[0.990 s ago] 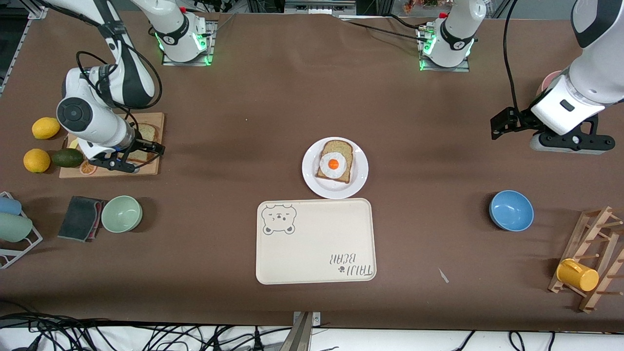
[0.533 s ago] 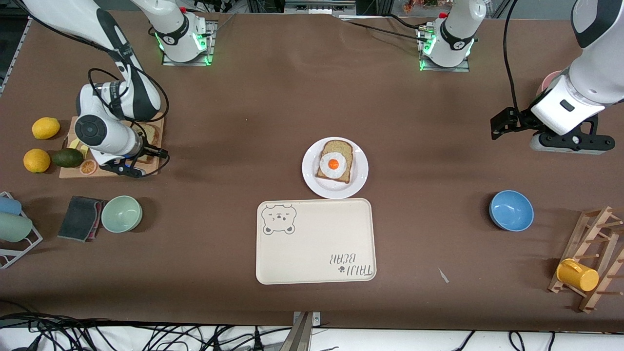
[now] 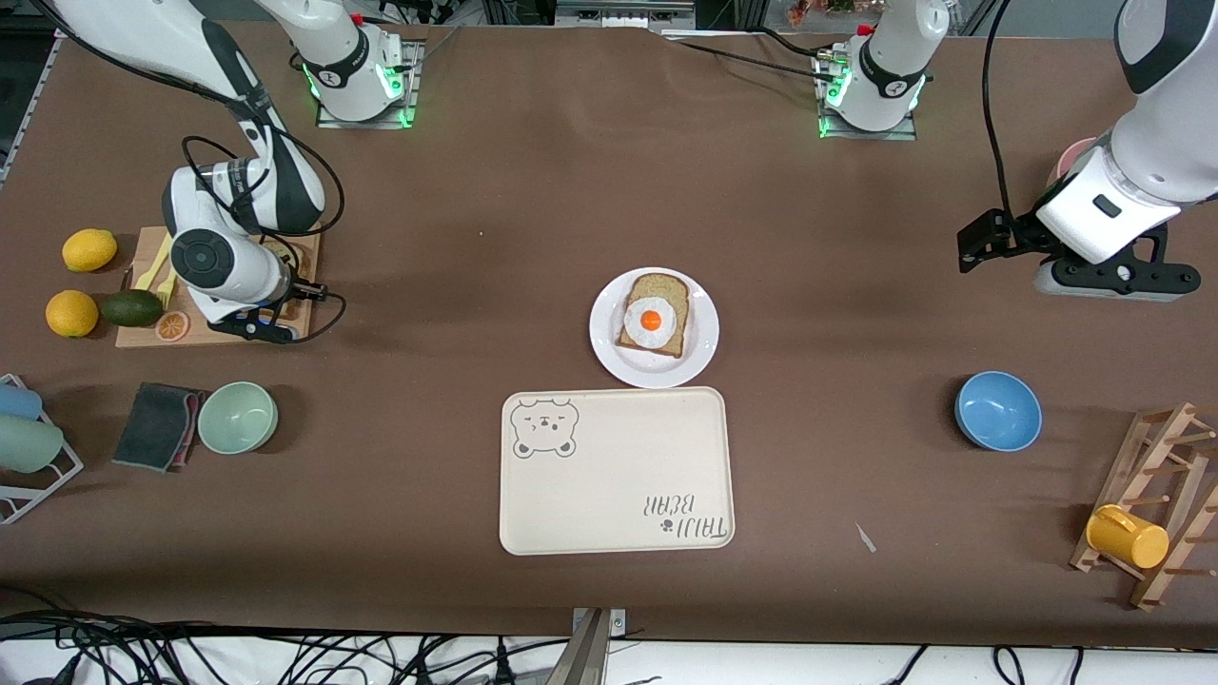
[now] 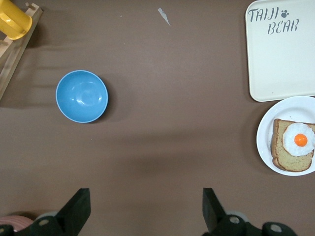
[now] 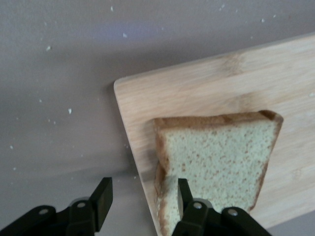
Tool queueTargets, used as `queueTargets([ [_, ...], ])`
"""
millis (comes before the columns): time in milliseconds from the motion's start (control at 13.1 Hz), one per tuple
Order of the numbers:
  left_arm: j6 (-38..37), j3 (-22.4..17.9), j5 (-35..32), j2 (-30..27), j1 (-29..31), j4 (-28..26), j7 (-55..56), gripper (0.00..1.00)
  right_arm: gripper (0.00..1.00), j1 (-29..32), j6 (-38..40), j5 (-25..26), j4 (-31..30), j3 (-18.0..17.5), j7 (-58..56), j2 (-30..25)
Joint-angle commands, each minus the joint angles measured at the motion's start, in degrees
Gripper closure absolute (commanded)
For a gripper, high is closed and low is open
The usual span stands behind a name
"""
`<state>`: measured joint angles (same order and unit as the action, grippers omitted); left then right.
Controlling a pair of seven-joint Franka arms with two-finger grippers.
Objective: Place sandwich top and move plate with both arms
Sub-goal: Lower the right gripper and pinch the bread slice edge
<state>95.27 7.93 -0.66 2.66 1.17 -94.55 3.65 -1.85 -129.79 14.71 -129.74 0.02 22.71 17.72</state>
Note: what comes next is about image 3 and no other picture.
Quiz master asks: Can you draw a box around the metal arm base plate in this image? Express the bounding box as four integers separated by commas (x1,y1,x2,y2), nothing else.
816,48,920,142
317,38,425,130

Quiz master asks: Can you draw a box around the black cable on table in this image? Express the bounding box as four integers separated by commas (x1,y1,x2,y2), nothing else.
666,27,843,82

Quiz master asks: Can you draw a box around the yellow lemon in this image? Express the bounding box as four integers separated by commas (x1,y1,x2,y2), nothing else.
62,228,118,273

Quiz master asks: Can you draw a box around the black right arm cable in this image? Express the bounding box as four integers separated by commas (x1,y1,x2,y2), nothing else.
181,136,346,343

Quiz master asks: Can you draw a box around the white wire rack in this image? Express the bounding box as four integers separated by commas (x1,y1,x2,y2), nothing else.
0,374,85,525

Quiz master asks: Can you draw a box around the toy bread slice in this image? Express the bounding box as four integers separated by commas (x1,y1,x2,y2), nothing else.
616,272,690,360
262,238,315,323

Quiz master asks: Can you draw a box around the toy fried egg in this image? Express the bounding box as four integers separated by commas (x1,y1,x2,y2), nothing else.
623,296,678,349

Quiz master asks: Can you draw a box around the tangled black cable bundle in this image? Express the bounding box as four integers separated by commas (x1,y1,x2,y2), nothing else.
0,585,572,685

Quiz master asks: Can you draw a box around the dark green avocado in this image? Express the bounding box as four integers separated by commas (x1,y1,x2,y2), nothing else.
101,289,165,329

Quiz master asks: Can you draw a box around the lemon near board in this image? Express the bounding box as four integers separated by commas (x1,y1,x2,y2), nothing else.
46,290,100,339

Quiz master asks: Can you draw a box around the aluminium frame bar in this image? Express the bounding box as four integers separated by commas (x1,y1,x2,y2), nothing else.
555,0,697,31

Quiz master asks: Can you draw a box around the wooden peg rack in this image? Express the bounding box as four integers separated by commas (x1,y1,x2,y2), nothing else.
1071,402,1218,612

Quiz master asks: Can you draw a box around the pink plate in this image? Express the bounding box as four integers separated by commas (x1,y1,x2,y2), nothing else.
1047,138,1100,189

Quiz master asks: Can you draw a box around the wooden cutting board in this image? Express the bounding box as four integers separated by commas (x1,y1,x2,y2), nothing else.
115,220,323,349

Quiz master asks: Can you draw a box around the metal mounting bracket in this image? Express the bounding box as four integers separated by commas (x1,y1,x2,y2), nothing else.
568,607,629,685

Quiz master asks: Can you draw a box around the cream tray with bear print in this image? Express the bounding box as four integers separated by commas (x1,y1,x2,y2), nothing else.
500,386,737,557

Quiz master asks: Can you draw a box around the light blue cup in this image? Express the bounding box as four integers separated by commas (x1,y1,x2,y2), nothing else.
0,383,44,421

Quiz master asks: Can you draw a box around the pale green bowl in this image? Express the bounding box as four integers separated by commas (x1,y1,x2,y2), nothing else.
197,382,280,456

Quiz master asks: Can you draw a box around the yellow mug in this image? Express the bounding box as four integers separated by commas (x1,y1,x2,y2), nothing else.
1086,504,1170,570

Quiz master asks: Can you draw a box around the blue bowl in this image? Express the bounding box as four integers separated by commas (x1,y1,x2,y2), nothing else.
955,371,1044,453

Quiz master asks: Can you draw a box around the dark grey folded cloth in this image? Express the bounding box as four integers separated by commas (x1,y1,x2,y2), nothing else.
112,382,206,474

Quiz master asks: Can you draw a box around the white round plate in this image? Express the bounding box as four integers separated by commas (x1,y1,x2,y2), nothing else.
589,267,720,390

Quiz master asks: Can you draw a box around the pale green cup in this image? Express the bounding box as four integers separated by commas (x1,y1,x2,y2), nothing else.
0,416,65,474

